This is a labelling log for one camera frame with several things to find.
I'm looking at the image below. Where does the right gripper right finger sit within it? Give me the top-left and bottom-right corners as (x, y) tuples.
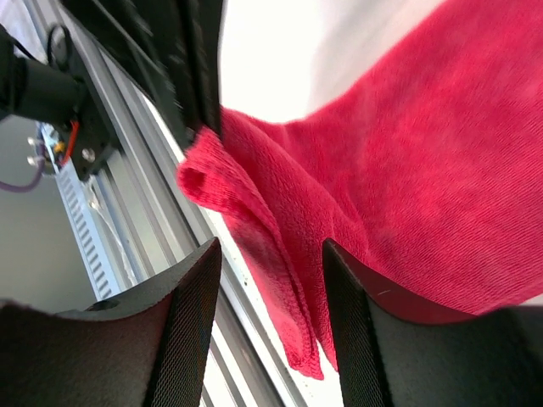
(322, 239), (542, 406)

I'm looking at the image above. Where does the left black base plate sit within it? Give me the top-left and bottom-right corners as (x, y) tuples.
(46, 24), (120, 181)

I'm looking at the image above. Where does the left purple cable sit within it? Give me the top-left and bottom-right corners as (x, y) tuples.
(0, 139), (46, 194)

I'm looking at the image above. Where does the white slotted cable duct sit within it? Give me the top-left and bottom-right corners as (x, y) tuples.
(55, 162), (120, 301)

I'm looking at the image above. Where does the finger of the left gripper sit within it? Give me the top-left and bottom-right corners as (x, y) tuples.
(63, 0), (223, 148)

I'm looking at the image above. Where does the pink towel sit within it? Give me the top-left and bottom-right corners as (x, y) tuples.
(177, 1), (542, 380)

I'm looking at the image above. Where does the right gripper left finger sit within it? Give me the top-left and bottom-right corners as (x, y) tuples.
(1, 239), (221, 406)

